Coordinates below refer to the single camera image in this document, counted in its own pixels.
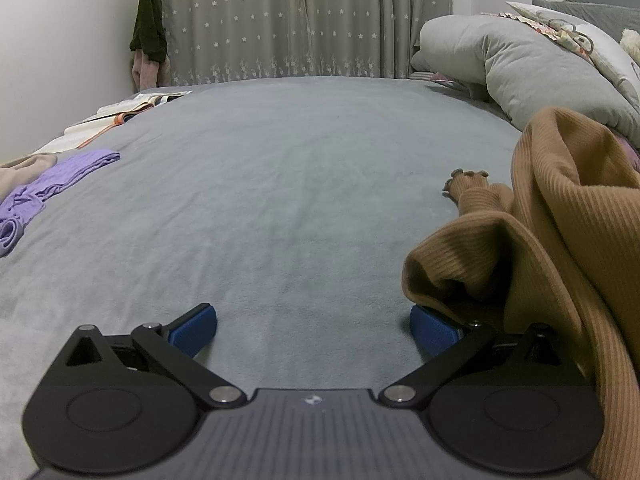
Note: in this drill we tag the patterned ruffled pillow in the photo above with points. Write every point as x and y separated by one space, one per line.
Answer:
600 45

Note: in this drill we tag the grey star-print curtain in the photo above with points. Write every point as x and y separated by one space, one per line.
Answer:
300 20

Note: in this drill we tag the beige garment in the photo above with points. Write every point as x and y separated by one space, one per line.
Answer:
25 167

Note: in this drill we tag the pink hanging garment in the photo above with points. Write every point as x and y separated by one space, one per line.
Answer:
147 75

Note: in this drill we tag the dark green hanging garment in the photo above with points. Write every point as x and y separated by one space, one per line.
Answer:
150 25

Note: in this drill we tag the purple garment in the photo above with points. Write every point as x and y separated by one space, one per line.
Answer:
65 175

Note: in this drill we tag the light grey pillow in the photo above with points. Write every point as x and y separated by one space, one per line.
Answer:
515 60

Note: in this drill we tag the pink cushion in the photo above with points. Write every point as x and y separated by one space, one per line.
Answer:
631 152

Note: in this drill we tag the open book with orange edge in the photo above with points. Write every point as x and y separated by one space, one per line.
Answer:
75 137

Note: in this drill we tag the cream plush toy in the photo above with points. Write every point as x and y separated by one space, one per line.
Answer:
631 42

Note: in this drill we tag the striped pink cloth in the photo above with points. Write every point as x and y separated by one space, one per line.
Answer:
447 80

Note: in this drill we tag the dark grey headboard cushion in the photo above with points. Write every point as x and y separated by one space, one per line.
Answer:
600 7

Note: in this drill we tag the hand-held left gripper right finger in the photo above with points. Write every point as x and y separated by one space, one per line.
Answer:
432 331

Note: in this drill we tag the grey bed blanket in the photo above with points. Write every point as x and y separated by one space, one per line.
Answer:
300 185

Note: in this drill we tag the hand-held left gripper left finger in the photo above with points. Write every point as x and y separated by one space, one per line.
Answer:
194 329

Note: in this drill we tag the brown ribbed sweater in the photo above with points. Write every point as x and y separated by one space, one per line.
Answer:
565 240

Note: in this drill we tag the open white book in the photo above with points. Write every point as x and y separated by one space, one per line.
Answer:
145 101

